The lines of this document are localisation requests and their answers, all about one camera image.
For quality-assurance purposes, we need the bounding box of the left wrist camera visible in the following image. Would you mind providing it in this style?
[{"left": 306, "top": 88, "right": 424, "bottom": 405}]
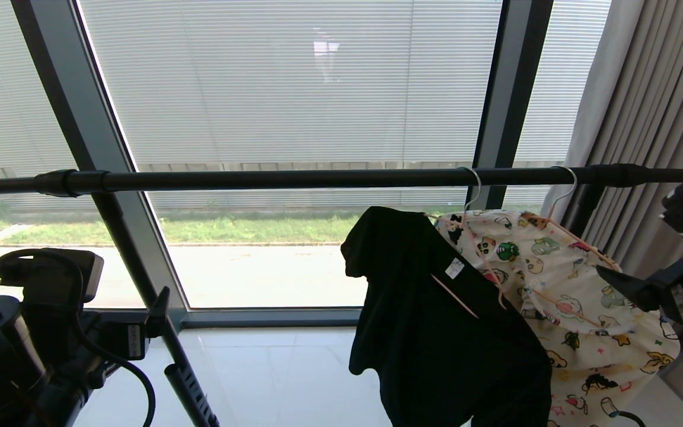
[{"left": 0, "top": 248, "right": 105, "bottom": 324}]

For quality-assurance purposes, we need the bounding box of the pink clothes hanger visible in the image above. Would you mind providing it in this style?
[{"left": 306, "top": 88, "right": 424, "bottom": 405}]
[
  {"left": 519, "top": 167, "right": 624, "bottom": 330},
  {"left": 427, "top": 167, "right": 507, "bottom": 321}
]

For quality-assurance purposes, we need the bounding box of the white laundry basket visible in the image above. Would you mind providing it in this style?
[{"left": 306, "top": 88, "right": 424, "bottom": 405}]
[{"left": 608, "top": 409, "right": 649, "bottom": 427}]

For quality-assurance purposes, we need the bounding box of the black cable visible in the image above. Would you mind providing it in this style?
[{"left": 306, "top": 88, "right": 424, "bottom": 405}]
[{"left": 4, "top": 248, "right": 157, "bottom": 427}]

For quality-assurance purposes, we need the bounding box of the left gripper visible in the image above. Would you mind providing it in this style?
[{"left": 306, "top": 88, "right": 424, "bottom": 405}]
[{"left": 100, "top": 286, "right": 171, "bottom": 361}]

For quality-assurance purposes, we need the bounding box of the black clothes rack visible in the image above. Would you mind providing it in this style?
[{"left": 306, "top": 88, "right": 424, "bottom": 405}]
[{"left": 0, "top": 164, "right": 683, "bottom": 427}]

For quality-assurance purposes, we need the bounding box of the window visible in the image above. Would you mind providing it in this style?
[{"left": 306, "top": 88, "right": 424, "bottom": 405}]
[{"left": 0, "top": 0, "right": 612, "bottom": 330}]

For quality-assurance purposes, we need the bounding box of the cream printed garment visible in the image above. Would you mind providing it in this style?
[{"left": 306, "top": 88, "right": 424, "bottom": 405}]
[{"left": 433, "top": 211, "right": 681, "bottom": 427}]

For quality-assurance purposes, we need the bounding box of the black garment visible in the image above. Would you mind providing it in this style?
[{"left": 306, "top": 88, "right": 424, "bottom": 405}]
[{"left": 340, "top": 206, "right": 554, "bottom": 427}]

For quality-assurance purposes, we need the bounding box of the beige curtain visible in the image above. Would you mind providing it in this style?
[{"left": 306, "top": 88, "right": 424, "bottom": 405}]
[{"left": 540, "top": 0, "right": 683, "bottom": 380}]

